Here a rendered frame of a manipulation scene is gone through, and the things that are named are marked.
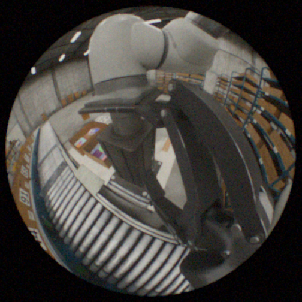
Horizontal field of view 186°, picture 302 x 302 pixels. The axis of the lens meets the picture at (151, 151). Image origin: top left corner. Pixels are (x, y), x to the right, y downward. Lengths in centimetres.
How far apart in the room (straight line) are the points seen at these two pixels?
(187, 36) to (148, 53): 11
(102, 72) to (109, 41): 8
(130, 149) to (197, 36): 35
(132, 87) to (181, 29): 20
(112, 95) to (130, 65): 8
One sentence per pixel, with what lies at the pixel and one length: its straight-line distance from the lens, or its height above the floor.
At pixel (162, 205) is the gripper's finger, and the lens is 15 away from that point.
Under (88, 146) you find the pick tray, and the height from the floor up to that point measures 82.
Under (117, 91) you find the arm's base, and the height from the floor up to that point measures 123.
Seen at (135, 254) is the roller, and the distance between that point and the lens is 57.
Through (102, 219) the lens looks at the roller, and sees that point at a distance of 58.
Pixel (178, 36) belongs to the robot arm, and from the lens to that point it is 27.
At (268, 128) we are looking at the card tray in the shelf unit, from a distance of 121.
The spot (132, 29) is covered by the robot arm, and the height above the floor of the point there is 138.
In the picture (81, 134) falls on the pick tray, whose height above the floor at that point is 80.
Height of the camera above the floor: 126
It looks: 49 degrees down
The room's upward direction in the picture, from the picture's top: straight up
